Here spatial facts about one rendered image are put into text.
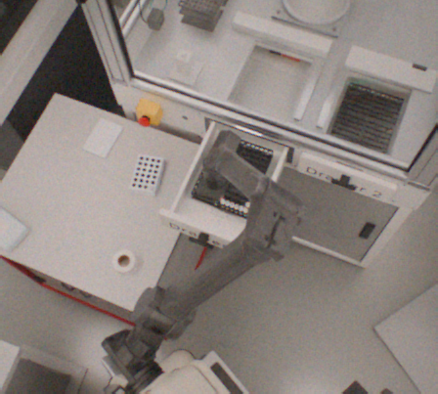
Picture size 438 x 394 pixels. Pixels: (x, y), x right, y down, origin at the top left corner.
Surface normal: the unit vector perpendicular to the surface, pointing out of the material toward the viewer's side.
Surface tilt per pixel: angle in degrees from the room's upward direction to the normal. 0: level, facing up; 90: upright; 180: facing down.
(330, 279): 0
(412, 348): 3
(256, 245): 68
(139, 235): 0
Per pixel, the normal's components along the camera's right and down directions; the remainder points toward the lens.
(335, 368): -0.04, -0.40
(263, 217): 0.45, -0.23
